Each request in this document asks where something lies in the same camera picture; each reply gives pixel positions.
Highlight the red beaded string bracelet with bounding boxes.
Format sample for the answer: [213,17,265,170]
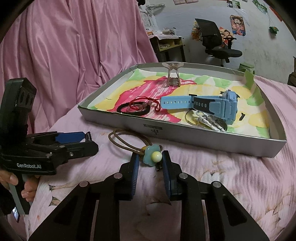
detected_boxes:
[128,95,162,113]

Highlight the brown hair tie flower bead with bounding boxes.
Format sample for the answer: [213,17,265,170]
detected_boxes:
[108,128,163,168]

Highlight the black braided hair tie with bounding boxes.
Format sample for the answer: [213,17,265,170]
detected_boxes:
[116,102,152,117]

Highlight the light blue wrist watch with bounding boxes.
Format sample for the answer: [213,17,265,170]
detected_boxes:
[160,90,239,125]

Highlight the left hand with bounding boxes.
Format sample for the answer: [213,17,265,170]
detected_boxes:
[0,169,40,202]

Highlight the pink bed sheet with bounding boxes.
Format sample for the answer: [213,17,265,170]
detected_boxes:
[6,74,296,241]

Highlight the white cardboard tray box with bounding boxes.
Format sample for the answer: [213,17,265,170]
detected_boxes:
[78,63,287,158]

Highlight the colourful bear drawing paper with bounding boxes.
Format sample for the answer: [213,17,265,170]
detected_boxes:
[88,69,270,138]

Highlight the pink curtain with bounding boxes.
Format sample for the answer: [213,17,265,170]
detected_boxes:
[1,1,157,133]

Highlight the beige hair claw clip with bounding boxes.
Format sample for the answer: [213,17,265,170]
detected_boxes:
[162,62,184,87]

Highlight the wooden desk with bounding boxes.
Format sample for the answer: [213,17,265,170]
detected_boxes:
[149,32,186,62]

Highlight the green plastic stool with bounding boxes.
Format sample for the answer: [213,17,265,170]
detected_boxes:
[239,62,255,74]

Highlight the black office chair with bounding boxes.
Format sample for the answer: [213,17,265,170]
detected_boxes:
[195,19,243,67]

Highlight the anime character poster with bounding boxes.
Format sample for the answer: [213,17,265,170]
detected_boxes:
[230,15,246,36]

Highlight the green hanging basket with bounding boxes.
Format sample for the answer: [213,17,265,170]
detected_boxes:
[269,19,279,35]

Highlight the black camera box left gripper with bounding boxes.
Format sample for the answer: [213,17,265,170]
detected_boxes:
[1,78,37,149]

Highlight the certificates on wall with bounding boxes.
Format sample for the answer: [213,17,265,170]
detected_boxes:
[173,0,199,5]

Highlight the red paper on wall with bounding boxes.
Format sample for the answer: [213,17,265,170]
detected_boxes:
[269,6,283,22]

